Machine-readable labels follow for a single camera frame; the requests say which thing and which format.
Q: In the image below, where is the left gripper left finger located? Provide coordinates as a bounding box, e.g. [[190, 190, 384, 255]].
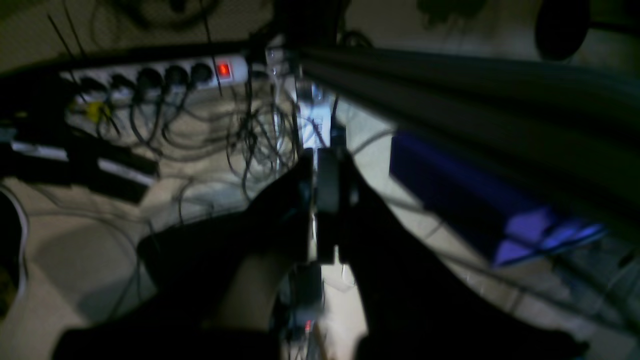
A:
[[52, 149, 314, 360]]

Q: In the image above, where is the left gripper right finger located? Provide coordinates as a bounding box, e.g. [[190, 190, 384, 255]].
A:
[[317, 148, 588, 360]]

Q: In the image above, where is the white power strip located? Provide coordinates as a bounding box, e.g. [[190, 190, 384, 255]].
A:
[[58, 54, 250, 101]]

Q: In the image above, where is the black round stool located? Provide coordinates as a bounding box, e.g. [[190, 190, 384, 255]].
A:
[[534, 0, 591, 62]]

